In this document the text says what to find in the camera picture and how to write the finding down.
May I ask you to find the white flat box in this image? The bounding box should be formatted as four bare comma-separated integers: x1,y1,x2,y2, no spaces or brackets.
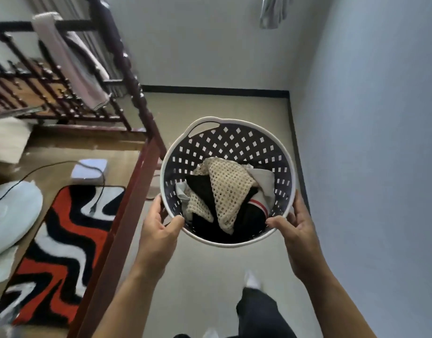
71,158,108,181

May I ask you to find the white bedding bundle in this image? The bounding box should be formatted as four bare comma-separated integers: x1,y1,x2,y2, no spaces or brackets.
0,180,44,259

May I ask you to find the cream crochet mesh garment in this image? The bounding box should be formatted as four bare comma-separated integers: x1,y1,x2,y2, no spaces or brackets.
183,157,259,235

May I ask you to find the white pillow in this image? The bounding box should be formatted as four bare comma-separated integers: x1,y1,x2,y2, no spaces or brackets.
0,117,32,165

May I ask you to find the person's white sock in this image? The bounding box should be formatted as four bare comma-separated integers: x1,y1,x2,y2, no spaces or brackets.
244,269,262,290

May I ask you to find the beige towel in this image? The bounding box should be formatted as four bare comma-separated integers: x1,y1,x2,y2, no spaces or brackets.
31,12,111,111

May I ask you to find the dark white-rimmed laundry basket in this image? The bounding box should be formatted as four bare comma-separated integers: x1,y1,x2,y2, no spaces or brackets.
160,117,296,248

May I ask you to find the grey hanging cloth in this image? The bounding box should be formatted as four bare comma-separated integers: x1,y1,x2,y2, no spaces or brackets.
260,0,295,30

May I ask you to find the person's right hand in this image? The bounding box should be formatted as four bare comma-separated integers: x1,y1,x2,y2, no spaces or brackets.
265,189,330,282

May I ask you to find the person's right forearm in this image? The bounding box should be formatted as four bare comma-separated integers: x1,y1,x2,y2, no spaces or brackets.
297,265,378,338

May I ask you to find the person's left forearm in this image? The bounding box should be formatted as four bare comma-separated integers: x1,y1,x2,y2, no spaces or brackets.
92,255,167,338

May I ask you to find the black power cable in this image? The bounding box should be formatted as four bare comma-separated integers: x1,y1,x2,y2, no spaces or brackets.
0,161,107,217

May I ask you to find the red black white wavy rug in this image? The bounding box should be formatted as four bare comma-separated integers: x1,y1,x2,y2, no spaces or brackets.
0,185,126,328

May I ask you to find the black garment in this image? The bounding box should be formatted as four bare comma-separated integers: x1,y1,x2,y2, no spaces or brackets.
185,165,269,244

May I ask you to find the dark wooden bunk bed frame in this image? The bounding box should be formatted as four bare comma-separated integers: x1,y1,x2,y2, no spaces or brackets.
0,0,167,338

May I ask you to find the white garment with red stripe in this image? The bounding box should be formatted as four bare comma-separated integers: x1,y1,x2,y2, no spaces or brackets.
241,164,276,212

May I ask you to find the person's dark trouser leg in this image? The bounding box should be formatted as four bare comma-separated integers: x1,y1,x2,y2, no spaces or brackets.
236,287,298,338

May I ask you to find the person's left hand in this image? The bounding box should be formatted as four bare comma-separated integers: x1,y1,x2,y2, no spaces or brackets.
136,194,185,275

